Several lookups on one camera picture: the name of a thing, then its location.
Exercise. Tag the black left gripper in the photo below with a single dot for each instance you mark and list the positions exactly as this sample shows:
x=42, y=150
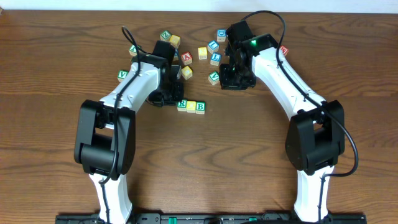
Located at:
x=170, y=96

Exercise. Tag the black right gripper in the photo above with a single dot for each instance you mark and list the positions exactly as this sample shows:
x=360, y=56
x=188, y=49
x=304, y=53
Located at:
x=227, y=83

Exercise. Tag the green R letter block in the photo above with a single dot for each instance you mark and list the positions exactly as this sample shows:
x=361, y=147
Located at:
x=182, y=105

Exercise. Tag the yellow O letter block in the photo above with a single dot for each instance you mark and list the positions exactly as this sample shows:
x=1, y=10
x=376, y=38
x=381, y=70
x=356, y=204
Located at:
x=191, y=106

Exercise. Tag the green B letter block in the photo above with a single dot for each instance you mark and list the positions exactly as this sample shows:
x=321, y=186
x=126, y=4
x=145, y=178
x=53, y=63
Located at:
x=200, y=107

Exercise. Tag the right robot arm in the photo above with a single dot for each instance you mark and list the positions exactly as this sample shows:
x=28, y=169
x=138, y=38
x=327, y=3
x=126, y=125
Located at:
x=315, y=137

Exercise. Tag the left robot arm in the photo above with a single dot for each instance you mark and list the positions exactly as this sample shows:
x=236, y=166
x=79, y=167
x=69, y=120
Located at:
x=106, y=134

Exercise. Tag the yellow C letter block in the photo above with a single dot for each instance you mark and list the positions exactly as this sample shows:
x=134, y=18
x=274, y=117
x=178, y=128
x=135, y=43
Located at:
x=187, y=72

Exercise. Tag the green V block centre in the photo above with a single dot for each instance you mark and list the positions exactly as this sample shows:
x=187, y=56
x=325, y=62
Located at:
x=214, y=78

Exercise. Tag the green v block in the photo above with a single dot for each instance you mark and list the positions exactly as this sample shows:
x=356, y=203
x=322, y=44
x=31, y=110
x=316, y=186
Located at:
x=122, y=74
x=214, y=78

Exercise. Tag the blue L block lower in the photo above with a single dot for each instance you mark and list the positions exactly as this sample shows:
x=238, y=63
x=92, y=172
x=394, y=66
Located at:
x=215, y=59

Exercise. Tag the blue l block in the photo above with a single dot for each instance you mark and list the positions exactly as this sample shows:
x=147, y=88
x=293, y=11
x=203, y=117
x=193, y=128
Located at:
x=213, y=46
x=215, y=59

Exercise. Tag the red A letter block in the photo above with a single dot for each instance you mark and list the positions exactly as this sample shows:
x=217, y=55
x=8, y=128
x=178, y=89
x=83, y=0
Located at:
x=186, y=58

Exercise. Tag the blue L block upper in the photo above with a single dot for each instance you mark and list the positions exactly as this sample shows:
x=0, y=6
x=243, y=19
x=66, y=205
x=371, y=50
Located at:
x=213, y=46

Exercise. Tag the yellow S letter block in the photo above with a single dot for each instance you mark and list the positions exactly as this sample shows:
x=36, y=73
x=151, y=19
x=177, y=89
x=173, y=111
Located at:
x=202, y=53

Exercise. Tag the blue D block top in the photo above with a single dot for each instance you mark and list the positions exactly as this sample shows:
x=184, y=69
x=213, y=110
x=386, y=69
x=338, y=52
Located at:
x=221, y=35

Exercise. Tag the yellow block beside Z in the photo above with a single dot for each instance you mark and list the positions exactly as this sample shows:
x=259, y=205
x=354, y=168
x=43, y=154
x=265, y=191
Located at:
x=175, y=41

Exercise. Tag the green V block left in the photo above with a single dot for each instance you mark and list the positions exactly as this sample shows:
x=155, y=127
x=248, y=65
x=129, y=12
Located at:
x=122, y=74

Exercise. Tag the red M letter block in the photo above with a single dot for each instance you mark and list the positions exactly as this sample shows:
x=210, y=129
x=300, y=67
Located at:
x=284, y=50

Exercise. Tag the green Z letter block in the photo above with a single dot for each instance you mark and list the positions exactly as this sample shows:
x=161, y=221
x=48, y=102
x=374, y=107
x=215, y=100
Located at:
x=165, y=35

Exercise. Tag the green P letter block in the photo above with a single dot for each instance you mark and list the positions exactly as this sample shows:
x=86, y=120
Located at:
x=133, y=50

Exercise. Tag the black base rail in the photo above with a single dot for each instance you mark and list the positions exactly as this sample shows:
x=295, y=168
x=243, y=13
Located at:
x=155, y=218

